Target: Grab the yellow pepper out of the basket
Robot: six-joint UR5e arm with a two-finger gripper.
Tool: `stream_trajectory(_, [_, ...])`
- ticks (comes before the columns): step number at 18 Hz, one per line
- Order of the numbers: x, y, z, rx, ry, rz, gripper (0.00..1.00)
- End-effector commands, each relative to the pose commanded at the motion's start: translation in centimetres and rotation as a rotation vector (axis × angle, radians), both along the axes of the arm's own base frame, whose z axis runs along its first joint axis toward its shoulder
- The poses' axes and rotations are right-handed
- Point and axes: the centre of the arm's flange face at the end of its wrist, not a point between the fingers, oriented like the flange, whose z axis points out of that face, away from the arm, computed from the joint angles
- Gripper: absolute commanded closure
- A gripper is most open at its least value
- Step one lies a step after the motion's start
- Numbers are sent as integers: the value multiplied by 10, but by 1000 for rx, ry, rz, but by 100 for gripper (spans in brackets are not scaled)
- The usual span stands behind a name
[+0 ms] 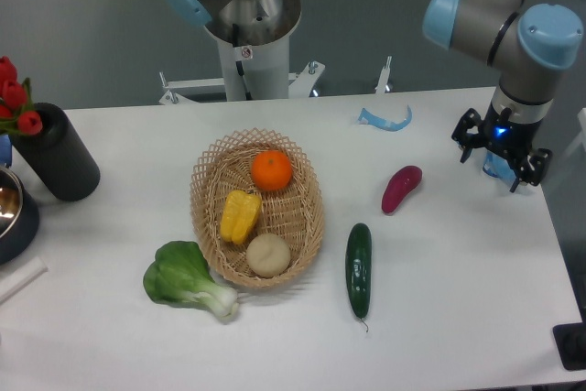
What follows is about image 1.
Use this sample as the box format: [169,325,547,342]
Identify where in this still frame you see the blue tape roll under gripper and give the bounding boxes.
[483,151,516,184]

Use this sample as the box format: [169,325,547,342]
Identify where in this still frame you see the red tulip flowers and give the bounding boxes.
[1,56,43,136]

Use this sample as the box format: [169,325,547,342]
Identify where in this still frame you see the black device at table edge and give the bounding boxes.
[552,322,585,371]

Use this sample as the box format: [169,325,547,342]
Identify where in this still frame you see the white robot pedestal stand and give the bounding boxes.
[157,0,394,106]

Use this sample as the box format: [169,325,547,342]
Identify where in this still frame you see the woven wicker basket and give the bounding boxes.
[190,128,324,289]

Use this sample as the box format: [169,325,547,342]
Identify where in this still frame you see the purple sweet potato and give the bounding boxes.
[381,165,423,214]

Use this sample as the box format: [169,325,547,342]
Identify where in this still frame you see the dark green cucumber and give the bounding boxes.
[345,223,372,333]

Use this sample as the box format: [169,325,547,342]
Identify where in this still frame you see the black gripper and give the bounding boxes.
[451,103,552,193]

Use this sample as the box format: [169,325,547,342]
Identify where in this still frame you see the black cylindrical vase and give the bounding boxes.
[10,103,101,201]

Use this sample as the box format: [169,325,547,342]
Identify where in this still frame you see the dark metal bowl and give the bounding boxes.
[0,166,40,265]

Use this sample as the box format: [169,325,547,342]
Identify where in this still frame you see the blue white tape strip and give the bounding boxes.
[356,106,413,132]

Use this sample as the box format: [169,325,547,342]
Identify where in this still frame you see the orange mandarin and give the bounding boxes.
[251,150,293,191]

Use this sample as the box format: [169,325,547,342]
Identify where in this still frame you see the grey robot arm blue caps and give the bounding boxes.
[166,0,584,186]

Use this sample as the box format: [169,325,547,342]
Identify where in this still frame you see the white paper tube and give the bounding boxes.
[1,257,48,303]

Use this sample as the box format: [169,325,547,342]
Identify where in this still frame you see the green bok choy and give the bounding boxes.
[143,241,239,320]

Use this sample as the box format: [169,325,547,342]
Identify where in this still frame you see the yellow bell pepper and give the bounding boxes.
[220,190,262,245]

